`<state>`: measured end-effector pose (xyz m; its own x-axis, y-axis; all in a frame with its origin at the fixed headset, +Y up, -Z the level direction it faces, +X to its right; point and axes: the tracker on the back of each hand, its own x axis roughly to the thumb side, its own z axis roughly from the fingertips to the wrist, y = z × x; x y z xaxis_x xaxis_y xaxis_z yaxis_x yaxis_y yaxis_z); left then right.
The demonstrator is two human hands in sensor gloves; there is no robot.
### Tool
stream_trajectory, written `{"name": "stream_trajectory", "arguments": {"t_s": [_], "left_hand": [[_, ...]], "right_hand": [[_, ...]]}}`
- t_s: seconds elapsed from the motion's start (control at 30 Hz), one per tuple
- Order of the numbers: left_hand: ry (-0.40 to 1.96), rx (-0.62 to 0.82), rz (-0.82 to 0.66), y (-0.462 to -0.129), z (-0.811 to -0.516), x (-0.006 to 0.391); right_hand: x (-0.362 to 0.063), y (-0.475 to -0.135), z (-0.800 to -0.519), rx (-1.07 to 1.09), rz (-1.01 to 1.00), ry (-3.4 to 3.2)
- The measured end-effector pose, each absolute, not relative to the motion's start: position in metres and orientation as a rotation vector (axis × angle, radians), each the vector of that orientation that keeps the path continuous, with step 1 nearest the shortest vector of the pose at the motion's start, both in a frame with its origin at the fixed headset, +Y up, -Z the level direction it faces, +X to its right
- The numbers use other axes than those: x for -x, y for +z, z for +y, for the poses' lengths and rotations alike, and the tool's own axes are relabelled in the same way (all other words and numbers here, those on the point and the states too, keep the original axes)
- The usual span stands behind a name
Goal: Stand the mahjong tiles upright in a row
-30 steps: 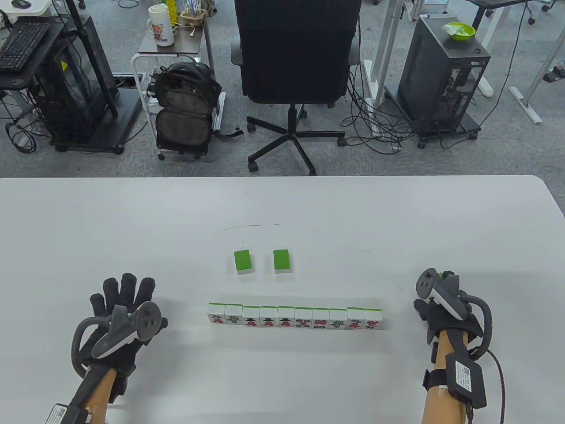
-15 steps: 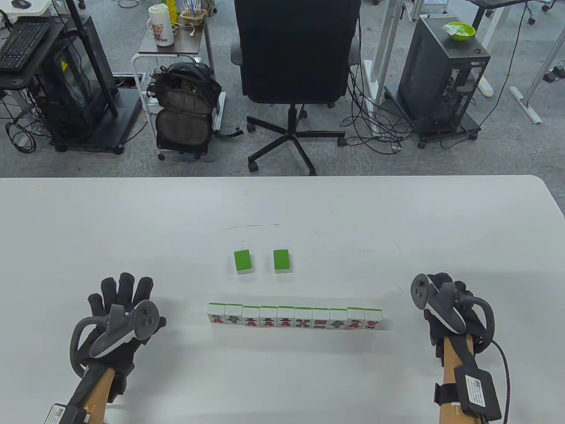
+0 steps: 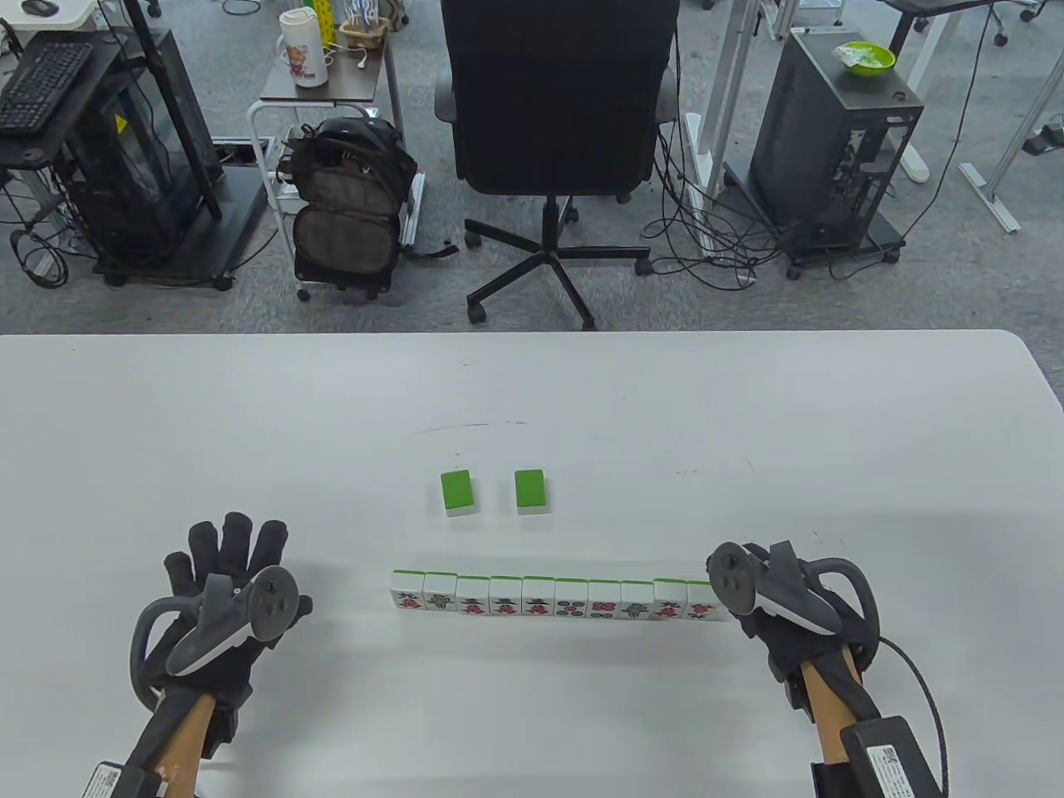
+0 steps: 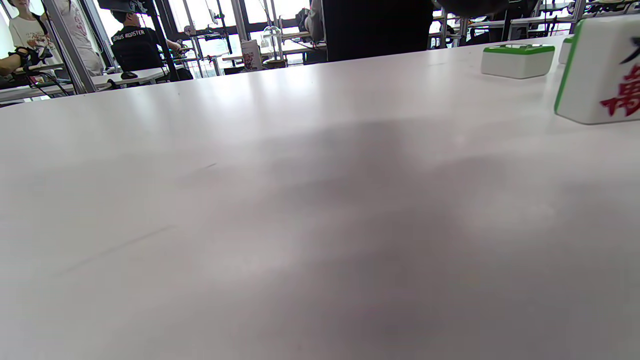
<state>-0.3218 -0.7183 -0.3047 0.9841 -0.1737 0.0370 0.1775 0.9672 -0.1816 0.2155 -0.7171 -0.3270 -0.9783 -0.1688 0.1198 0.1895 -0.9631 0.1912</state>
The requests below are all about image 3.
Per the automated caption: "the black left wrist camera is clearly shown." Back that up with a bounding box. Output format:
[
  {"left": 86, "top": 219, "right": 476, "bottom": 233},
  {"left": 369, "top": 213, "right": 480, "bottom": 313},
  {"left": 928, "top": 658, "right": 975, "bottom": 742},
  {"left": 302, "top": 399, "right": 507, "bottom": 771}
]
[{"left": 83, "top": 761, "right": 167, "bottom": 798}]

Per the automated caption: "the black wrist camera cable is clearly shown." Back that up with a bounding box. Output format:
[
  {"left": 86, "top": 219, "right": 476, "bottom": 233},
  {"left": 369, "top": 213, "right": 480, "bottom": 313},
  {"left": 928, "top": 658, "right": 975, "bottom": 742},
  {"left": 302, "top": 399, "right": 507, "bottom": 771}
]
[{"left": 877, "top": 636, "right": 948, "bottom": 798}]

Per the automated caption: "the aluminium frame leg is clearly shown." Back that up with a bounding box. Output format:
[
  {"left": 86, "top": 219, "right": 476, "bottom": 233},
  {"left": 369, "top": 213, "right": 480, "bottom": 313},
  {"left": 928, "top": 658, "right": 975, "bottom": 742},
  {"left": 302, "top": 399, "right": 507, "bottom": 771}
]
[{"left": 958, "top": 0, "right": 1064, "bottom": 235}]

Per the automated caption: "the grey controller on right glove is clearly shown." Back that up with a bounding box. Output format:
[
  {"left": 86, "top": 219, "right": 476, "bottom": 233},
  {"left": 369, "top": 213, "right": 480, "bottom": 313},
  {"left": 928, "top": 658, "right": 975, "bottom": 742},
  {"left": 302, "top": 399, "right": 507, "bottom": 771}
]
[{"left": 706, "top": 540, "right": 880, "bottom": 674}]

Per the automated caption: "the black backpack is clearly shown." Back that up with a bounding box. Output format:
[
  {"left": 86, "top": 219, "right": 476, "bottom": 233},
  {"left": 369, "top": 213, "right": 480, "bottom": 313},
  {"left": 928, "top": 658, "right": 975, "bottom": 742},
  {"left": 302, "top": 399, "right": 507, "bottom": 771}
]
[{"left": 283, "top": 116, "right": 460, "bottom": 298}]

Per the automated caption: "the grey controller on glove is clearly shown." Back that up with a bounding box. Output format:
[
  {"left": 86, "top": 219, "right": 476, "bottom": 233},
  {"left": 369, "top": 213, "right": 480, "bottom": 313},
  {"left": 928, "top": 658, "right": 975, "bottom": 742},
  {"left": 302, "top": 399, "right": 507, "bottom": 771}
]
[
  {"left": 129, "top": 567, "right": 300, "bottom": 709},
  {"left": 706, "top": 540, "right": 880, "bottom": 674}
]

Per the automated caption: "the white electric kettle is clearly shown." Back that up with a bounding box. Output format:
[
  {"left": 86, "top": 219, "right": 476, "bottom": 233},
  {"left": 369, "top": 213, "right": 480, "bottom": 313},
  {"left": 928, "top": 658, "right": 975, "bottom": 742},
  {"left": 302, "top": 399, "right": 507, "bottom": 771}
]
[{"left": 277, "top": 8, "right": 328, "bottom": 87}]

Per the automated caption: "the white desk leg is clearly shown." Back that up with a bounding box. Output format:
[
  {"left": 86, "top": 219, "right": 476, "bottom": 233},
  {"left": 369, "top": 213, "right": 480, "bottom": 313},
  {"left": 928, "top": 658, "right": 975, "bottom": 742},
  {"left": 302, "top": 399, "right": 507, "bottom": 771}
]
[{"left": 881, "top": 0, "right": 965, "bottom": 185}]

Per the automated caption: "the green bowl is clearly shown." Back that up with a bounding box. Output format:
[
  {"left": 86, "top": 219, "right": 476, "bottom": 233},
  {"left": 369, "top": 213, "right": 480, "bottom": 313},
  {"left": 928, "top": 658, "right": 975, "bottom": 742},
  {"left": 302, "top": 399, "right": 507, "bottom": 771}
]
[{"left": 835, "top": 41, "right": 898, "bottom": 81}]

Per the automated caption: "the grey controller on left glove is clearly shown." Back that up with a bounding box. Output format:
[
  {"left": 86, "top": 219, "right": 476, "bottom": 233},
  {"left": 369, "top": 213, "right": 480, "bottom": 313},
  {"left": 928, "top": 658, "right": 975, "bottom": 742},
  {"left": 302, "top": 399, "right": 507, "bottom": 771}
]
[{"left": 129, "top": 567, "right": 300, "bottom": 709}]

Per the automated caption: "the row of white mahjong tiles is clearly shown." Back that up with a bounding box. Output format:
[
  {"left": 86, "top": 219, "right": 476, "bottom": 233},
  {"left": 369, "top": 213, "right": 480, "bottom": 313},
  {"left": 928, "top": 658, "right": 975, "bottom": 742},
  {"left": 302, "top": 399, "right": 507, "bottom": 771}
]
[{"left": 389, "top": 569, "right": 736, "bottom": 623}]

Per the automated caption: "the tangle of black cables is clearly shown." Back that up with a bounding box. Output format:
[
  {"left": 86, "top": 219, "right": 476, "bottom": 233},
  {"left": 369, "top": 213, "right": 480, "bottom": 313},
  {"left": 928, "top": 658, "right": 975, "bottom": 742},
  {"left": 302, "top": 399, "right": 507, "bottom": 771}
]
[{"left": 647, "top": 112, "right": 795, "bottom": 292}]

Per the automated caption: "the person's right forearm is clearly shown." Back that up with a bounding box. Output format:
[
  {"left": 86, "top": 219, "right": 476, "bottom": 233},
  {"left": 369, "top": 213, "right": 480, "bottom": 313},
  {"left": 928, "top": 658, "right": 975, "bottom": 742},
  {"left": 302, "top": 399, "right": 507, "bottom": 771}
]
[{"left": 794, "top": 648, "right": 882, "bottom": 774}]

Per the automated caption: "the black keyboard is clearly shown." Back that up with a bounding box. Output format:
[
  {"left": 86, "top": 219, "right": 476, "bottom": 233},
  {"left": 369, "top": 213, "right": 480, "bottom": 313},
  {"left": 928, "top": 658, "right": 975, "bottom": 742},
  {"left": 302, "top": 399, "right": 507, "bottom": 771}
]
[{"left": 0, "top": 40, "right": 95, "bottom": 139}]

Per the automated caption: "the black glass computer tower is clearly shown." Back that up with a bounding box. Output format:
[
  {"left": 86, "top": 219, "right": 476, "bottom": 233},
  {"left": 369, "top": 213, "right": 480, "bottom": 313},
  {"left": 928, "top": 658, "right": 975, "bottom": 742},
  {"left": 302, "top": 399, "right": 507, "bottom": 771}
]
[{"left": 50, "top": 29, "right": 225, "bottom": 268}]

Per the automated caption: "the black mesh computer tower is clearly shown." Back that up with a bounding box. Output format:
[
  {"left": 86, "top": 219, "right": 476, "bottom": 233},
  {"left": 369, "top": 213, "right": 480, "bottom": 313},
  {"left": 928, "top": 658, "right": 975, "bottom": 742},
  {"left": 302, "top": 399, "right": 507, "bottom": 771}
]
[{"left": 748, "top": 29, "right": 926, "bottom": 250}]

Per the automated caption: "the black office chair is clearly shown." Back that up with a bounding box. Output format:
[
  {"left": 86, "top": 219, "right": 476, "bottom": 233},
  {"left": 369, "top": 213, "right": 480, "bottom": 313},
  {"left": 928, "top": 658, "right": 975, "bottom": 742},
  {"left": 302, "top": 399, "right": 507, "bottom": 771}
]
[{"left": 434, "top": 0, "right": 681, "bottom": 332}]

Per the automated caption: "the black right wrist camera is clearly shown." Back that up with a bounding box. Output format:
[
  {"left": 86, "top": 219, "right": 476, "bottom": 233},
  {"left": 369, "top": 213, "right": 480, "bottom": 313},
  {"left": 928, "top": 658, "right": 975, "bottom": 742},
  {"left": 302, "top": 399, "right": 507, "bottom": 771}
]
[{"left": 810, "top": 715, "right": 940, "bottom": 798}]

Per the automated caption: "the black wheeled equipment stand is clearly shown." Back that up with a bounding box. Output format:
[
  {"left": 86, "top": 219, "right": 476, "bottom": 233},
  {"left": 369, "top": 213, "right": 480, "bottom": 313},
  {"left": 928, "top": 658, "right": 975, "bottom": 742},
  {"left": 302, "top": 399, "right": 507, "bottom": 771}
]
[{"left": 0, "top": 0, "right": 280, "bottom": 292}]

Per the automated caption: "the person's left hand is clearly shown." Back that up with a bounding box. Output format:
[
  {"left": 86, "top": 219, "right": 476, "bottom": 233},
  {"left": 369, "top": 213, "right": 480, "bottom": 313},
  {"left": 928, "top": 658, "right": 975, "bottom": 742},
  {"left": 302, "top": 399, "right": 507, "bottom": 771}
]
[{"left": 163, "top": 512, "right": 314, "bottom": 709}]

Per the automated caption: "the white rolling cart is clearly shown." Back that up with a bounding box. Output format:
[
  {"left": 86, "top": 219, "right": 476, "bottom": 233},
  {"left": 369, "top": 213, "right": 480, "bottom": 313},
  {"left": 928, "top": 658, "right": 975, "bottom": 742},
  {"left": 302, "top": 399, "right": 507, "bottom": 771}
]
[{"left": 248, "top": 37, "right": 426, "bottom": 302}]

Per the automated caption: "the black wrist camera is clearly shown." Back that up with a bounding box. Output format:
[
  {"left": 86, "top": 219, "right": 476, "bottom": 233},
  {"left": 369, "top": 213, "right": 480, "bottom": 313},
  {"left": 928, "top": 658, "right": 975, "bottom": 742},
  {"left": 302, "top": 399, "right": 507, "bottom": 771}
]
[
  {"left": 810, "top": 715, "right": 940, "bottom": 798},
  {"left": 83, "top": 761, "right": 167, "bottom": 798}
]

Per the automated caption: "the black wheeled tower base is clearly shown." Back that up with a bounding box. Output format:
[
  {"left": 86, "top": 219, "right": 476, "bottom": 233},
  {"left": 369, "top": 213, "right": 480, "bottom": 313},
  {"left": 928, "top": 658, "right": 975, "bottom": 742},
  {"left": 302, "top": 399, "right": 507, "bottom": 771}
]
[{"left": 722, "top": 160, "right": 907, "bottom": 281}]

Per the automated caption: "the white desk frame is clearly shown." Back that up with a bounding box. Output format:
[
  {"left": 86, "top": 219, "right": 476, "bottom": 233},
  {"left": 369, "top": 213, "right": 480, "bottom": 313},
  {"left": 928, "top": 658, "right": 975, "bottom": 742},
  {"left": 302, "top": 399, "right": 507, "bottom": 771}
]
[{"left": 680, "top": 0, "right": 800, "bottom": 260}]

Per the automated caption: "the coiled black cable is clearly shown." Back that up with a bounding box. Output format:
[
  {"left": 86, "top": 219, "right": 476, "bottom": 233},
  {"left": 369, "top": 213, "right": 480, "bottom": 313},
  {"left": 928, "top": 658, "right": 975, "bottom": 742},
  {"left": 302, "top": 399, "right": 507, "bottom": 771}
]
[{"left": 8, "top": 224, "right": 77, "bottom": 290}]

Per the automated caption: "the person's right hand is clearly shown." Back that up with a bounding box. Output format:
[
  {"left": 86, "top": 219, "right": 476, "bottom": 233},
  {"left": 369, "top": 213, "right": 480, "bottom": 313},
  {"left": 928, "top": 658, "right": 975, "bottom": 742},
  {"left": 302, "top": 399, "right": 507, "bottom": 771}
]
[{"left": 738, "top": 542, "right": 882, "bottom": 709}]

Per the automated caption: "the person's left forearm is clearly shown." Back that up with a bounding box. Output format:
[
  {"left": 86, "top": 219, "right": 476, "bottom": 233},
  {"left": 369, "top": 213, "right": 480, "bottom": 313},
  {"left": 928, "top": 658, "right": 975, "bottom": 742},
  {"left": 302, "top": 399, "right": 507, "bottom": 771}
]
[{"left": 125, "top": 686, "right": 229, "bottom": 798}]

